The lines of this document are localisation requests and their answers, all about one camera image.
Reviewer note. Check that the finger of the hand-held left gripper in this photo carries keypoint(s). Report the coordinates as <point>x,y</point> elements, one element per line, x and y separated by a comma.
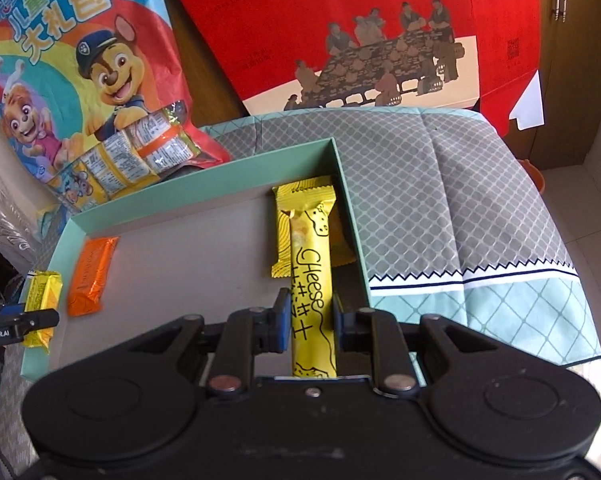
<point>38,320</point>

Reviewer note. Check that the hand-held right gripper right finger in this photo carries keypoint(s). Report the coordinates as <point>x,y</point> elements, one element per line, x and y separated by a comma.
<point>338,327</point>

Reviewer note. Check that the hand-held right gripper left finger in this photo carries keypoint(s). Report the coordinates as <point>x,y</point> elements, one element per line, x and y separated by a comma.
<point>282,320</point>

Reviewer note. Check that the small yellow snack packet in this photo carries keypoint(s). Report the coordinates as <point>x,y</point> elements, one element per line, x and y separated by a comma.
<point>43,290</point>

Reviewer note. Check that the yellow cheese stick packet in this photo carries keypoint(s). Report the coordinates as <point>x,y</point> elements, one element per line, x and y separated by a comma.
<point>308,270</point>

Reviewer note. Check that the orange snack packet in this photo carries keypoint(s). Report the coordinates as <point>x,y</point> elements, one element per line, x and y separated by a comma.
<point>90,275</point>

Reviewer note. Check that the yellow square snack packet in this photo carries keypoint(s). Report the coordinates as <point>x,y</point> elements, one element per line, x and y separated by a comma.
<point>284,240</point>

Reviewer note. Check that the green cardboard box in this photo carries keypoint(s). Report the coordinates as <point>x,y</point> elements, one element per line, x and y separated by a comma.
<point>190,260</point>

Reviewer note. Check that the light blue yellow packet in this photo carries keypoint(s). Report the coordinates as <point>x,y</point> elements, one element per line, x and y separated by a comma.
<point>48,217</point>

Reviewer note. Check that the white lace curtain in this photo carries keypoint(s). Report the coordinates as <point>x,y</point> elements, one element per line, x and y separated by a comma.
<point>0,200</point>

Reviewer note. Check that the grey green patterned tablecloth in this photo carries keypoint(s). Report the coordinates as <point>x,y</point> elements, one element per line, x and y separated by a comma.
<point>430,185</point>

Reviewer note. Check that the orange plastic basin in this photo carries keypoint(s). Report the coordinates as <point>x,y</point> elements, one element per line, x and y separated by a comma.
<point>536,177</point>

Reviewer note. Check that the cartoon dog snack bag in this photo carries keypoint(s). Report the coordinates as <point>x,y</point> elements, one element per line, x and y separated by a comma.
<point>80,60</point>

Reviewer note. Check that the red gift box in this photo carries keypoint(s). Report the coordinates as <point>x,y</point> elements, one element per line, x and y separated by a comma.
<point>280,35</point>

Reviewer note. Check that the brown wooden cabinet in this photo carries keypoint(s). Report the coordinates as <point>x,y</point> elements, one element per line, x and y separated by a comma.
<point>580,85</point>

